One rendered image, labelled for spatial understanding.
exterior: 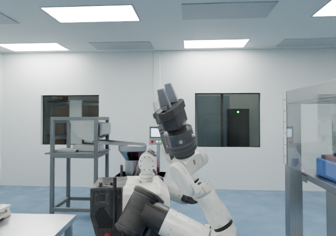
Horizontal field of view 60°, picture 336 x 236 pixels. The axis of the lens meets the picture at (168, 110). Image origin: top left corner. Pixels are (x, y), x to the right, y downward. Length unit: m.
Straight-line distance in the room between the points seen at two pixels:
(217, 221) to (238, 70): 5.45
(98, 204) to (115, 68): 5.37
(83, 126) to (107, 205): 3.36
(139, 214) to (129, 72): 5.46
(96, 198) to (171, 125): 0.47
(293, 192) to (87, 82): 5.54
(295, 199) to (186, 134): 0.79
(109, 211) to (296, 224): 0.85
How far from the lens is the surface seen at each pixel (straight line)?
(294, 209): 1.52
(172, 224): 0.97
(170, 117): 0.81
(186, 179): 0.88
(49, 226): 2.00
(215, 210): 0.93
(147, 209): 0.98
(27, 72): 7.12
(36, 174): 7.06
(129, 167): 3.75
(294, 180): 1.48
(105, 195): 1.15
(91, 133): 4.42
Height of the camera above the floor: 1.51
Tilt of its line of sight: 1 degrees up
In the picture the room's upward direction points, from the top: straight up
